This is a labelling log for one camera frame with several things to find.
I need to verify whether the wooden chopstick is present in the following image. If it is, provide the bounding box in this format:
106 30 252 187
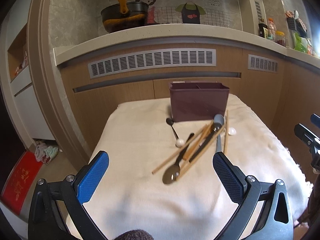
151 124 208 174
223 110 229 155
176 124 226 181

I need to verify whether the wooden spoon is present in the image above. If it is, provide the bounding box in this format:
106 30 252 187
183 122 213 160

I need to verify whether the dark translucent plastic spoon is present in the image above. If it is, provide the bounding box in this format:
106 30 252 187
162 146 188 185

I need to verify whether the blue grey plastic spoon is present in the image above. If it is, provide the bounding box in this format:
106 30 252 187
214 114 225 152

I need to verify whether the steel spoon white ball handle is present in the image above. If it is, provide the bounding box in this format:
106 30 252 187
166 118 185 148

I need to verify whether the black handled dark spoon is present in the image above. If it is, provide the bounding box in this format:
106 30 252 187
189 123 222 163

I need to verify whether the gloved hand holding left gripper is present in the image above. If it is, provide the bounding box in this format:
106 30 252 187
114 229 154 240

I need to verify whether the crumpled cloth on floor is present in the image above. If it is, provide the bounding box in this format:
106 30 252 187
34 142 60 165

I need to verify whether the red floor mat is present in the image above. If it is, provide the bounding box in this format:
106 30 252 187
1 151 43 215

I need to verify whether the green plastic bag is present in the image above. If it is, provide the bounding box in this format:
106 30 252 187
293 32 310 54

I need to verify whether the small grey vent grille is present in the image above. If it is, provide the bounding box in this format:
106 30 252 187
248 54 278 73

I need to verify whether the yellow lid glass jar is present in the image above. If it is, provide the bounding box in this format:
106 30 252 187
275 30 286 47

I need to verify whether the maroon plastic utensil caddy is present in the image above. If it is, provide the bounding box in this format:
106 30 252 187
169 82 229 122

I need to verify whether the orange capped plastic bottle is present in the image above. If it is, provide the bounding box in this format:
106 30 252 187
267 18 276 41

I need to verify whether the dark soy sauce bottle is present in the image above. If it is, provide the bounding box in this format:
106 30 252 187
258 23 268 38

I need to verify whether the long grey vent grille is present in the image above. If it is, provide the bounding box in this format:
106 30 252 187
88 48 216 79

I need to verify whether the cartoon kitchen wall sticker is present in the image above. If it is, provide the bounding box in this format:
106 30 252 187
109 0 226 26

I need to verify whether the black wok orange handle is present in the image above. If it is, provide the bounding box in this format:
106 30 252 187
101 0 149 33

